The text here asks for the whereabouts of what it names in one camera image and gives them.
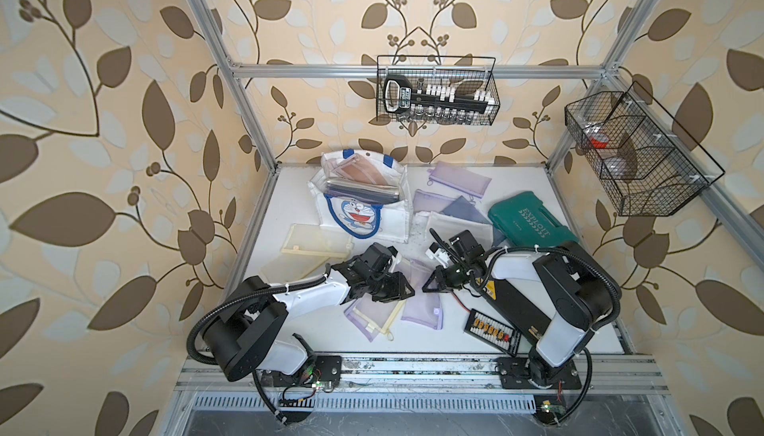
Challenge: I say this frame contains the green plastic tool case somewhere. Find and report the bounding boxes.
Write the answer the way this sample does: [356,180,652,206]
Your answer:
[487,191,578,247]

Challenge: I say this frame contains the yellow mesh pouch left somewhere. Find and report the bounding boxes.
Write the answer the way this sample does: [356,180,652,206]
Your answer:
[261,224,353,284]

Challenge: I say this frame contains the white mesh pouch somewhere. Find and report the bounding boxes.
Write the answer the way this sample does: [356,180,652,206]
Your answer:
[412,212,493,249]

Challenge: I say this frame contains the black wire basket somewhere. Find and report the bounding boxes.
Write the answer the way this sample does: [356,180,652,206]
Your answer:
[376,54,501,127]
[565,82,725,217]

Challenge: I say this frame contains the white Doraemon canvas bag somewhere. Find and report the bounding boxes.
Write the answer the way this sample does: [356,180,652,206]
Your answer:
[308,149,413,243]

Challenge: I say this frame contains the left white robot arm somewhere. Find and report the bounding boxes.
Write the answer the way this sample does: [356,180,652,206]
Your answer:
[185,243,415,426]

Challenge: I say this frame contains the purple mesh pouch near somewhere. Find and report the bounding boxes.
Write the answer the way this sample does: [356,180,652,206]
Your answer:
[413,189,457,213]

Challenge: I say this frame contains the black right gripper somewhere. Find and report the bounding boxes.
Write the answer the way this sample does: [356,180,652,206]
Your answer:
[420,260,472,292]

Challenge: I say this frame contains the black charger board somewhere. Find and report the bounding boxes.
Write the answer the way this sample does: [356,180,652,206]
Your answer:
[451,292,521,356]

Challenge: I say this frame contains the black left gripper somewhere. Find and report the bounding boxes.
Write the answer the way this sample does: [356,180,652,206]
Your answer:
[365,273,419,302]

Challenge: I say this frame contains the black wire basket back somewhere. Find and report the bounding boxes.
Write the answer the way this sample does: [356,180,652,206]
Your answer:
[376,54,501,127]

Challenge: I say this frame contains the pink mesh pouch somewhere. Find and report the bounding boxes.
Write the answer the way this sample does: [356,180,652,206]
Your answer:
[332,154,388,185]

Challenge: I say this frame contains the small purple yellow pouch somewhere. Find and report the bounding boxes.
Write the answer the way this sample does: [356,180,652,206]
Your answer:
[344,295,404,342]

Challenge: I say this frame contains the black box yellow label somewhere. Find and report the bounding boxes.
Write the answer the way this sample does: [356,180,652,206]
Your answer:
[477,279,551,346]

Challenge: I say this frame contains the black wire basket right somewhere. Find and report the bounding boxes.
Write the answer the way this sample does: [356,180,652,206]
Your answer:
[565,82,725,217]

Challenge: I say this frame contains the purple mesh pouch pile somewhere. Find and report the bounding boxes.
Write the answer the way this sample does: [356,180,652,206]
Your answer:
[399,259,444,330]

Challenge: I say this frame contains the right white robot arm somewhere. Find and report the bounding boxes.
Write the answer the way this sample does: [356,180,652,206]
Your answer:
[422,230,622,388]

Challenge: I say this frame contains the aluminium frame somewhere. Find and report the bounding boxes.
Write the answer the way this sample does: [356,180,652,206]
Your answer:
[194,0,763,435]

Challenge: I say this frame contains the blue-grey mesh pouch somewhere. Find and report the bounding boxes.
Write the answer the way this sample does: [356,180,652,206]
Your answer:
[441,196,491,226]

